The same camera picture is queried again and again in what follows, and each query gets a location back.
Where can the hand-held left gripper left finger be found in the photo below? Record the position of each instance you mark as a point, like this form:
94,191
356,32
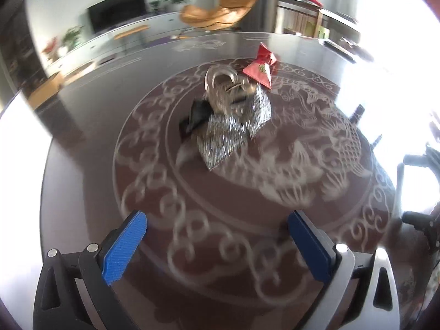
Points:
123,247

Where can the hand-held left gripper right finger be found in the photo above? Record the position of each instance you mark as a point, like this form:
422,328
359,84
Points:
309,247

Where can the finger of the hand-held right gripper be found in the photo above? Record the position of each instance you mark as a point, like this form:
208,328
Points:
417,160
419,220

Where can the silver bow hair clip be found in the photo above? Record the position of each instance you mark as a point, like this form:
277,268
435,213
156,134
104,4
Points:
223,137

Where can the clear hair claw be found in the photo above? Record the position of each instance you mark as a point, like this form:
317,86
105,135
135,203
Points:
215,75

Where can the dark patterned round desktop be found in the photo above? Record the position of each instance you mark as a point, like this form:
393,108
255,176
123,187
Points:
86,127

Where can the cardboard box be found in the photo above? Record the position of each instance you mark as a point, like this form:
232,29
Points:
46,89

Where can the red pouch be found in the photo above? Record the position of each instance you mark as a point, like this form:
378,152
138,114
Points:
257,70

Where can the wooden bookshelf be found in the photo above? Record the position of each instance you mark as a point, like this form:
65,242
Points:
295,20

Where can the red cloth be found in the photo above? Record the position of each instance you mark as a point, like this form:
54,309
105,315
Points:
312,0

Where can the white television cabinet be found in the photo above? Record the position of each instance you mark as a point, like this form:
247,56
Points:
103,46

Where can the red flower vase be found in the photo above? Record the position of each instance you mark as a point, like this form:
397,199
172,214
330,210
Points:
51,46

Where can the bushy green potted plant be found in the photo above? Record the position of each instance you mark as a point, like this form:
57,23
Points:
72,37

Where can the wooden bench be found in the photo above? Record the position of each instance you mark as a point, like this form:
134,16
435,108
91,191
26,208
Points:
132,31

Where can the dark display cabinet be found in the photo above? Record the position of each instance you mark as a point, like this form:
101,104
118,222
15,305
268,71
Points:
17,58

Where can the flat screen television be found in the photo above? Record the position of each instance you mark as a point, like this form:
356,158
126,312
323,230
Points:
117,10

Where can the small potted plant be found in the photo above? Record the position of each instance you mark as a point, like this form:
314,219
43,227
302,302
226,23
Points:
155,7

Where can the orange lounge chair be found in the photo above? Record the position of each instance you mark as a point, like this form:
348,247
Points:
220,13

